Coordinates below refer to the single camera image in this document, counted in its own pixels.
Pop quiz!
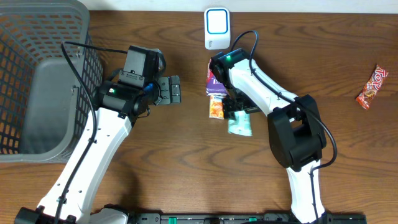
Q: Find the orange juice carton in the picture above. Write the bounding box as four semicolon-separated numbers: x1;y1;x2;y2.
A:
209;95;224;119

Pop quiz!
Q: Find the purple pink tissue pack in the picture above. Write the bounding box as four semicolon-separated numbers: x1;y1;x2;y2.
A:
206;61;228;96

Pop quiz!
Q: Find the teal white snack packet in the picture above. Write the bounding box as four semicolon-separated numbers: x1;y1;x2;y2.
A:
228;111;252;136

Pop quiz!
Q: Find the red chocolate bar wrapper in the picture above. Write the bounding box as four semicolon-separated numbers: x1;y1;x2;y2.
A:
356;64;389;110

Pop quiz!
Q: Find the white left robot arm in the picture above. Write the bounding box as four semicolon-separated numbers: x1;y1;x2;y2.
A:
14;76;181;224

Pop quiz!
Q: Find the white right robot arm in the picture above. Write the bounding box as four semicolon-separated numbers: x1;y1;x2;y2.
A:
209;49;326;223

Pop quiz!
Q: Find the grey plastic basket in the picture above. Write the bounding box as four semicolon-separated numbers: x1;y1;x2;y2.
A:
1;1;103;163

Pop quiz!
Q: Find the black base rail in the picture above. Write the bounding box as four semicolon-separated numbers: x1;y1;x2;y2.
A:
90;203;368;224

